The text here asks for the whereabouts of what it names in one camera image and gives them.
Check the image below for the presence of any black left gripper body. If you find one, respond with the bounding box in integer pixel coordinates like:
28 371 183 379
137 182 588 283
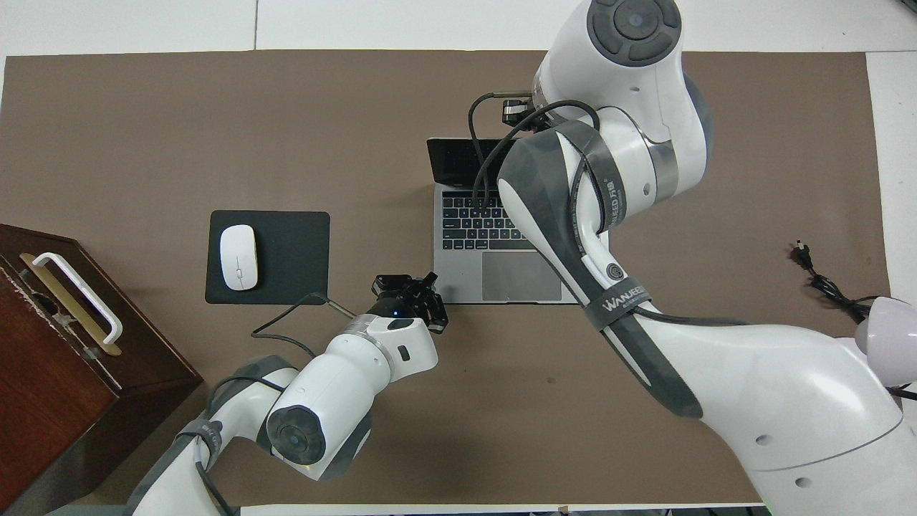
367 292 429 325

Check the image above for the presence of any silver grey laptop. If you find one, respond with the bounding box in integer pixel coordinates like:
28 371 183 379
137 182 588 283
427 138 610 305

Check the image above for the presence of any black mouse pad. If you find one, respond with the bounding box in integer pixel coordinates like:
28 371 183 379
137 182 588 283
205 210 331 305

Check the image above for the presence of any white computer mouse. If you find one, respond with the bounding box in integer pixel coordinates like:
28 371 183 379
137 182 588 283
219 225 259 291

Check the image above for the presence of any brown table mat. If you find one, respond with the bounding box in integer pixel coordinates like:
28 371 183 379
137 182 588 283
0 50 889 506

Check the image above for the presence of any dark brown wooden box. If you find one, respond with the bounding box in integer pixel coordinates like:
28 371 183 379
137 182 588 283
0 224 203 495

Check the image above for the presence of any white desk lamp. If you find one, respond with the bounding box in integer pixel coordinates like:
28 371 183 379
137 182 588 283
854 297 917 370

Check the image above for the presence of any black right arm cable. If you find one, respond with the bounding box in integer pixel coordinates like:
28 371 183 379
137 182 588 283
468 90 749 327

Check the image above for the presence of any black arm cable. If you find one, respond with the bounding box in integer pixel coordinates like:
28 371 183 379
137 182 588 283
468 90 749 327
193 290 357 516

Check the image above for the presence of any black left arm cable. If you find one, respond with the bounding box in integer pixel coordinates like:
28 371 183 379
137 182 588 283
193 290 357 516

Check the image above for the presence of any white box handle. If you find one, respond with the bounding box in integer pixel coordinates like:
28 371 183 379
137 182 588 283
32 252 123 345

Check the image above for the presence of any black lamp power cable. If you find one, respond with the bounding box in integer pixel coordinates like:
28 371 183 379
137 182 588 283
792 242 878 323

